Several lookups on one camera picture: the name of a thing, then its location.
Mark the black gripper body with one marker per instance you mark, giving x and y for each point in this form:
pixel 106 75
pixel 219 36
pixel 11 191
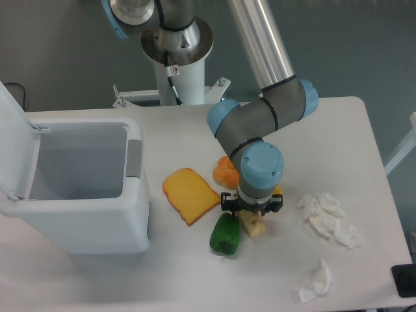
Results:
pixel 253 205

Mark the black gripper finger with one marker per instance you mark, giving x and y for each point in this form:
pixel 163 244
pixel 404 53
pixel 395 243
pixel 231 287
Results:
pixel 273 205
pixel 229 203

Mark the square beige bread chunk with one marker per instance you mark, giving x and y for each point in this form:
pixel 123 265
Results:
pixel 251 223

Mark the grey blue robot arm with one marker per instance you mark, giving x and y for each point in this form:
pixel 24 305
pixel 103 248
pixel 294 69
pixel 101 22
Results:
pixel 177 42

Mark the orange round bread roll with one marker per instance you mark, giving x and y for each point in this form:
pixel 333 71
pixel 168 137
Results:
pixel 225 174

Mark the yellow bell pepper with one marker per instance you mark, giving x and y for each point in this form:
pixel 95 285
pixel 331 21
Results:
pixel 278 190

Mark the green bell pepper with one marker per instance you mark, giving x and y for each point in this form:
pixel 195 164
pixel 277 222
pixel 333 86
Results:
pixel 226 235

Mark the flat yellow toast slice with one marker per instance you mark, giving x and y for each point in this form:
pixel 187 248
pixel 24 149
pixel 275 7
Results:
pixel 189 194

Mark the large crumpled white tissue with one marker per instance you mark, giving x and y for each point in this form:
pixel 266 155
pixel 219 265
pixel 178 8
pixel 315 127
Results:
pixel 325 215

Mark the small crumpled white tissue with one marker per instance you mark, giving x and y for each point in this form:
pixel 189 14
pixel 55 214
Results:
pixel 319 284

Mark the white open trash bin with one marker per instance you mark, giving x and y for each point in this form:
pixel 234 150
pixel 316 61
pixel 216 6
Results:
pixel 78 181

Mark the black device at edge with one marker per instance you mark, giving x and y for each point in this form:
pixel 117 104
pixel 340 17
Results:
pixel 404 278

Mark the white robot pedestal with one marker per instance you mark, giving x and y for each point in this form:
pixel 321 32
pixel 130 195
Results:
pixel 177 85

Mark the white frame leg right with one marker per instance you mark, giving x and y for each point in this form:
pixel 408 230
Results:
pixel 402 149

